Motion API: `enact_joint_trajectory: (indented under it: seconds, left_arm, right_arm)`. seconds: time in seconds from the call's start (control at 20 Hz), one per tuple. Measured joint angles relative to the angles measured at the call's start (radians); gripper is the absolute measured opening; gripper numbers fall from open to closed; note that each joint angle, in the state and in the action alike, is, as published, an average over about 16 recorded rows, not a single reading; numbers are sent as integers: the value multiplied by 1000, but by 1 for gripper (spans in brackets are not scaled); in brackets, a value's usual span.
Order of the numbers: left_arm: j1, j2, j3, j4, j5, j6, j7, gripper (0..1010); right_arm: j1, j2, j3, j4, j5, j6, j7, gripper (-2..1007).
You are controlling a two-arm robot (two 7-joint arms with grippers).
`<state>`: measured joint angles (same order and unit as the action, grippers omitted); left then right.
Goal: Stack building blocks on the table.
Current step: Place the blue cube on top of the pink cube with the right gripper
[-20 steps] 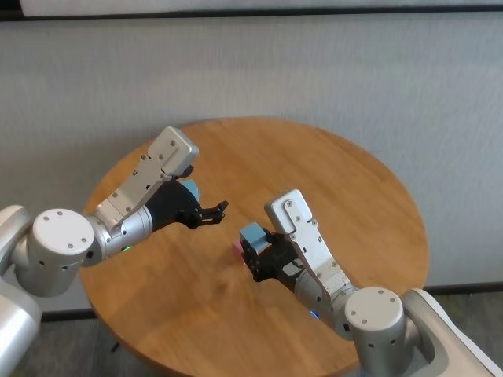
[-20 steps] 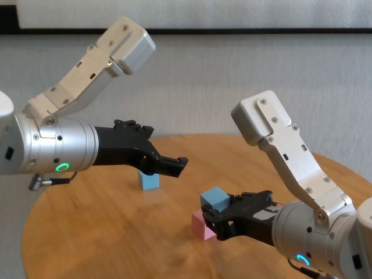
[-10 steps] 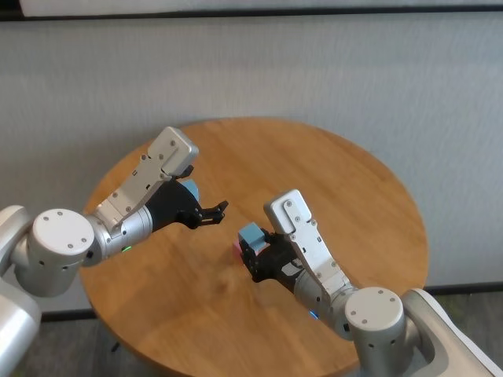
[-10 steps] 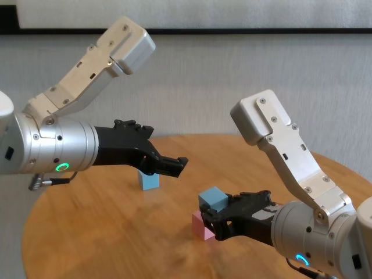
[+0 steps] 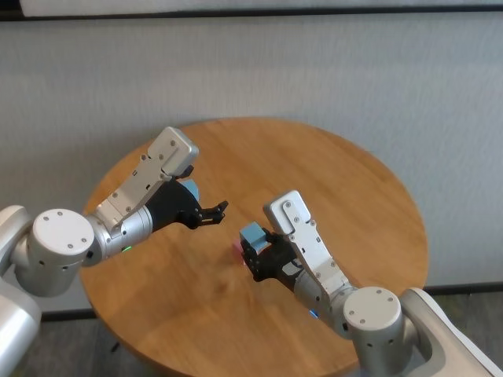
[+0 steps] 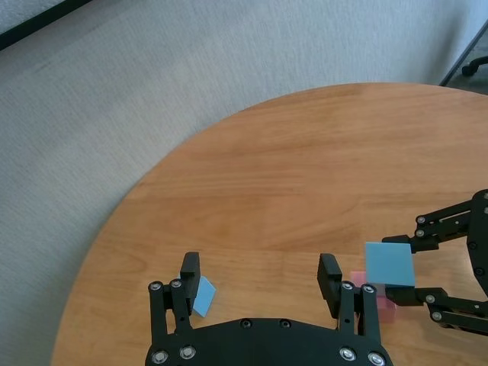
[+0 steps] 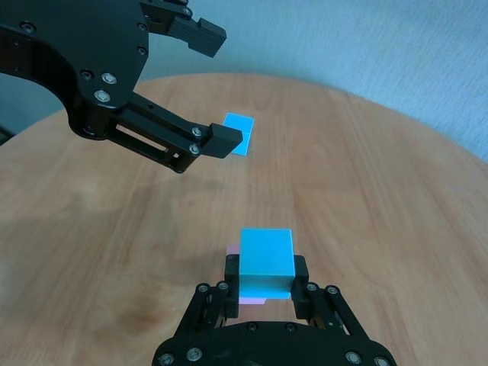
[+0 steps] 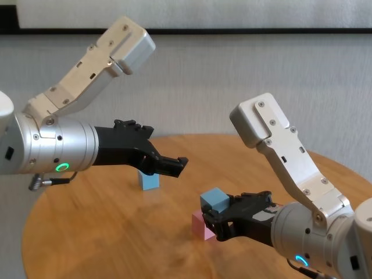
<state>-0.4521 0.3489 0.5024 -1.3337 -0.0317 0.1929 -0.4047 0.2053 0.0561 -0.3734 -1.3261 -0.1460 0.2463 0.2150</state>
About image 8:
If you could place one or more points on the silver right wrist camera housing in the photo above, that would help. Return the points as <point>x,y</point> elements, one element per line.
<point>255,122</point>

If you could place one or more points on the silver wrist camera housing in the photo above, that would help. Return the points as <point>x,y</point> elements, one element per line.
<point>130,49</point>
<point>255,122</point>

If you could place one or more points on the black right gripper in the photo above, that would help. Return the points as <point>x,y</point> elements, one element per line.
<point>250,218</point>

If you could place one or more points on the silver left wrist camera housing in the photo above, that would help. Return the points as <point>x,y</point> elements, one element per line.
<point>130,49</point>

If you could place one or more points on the blue building block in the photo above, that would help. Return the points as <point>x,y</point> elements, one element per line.
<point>151,183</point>
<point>216,199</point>

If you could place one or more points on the black wall trim strip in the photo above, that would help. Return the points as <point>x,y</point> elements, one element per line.
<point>186,31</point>

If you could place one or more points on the pink building block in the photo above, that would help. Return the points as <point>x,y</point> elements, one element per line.
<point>199,225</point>

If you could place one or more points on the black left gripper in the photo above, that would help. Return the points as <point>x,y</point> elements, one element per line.
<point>122,145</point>

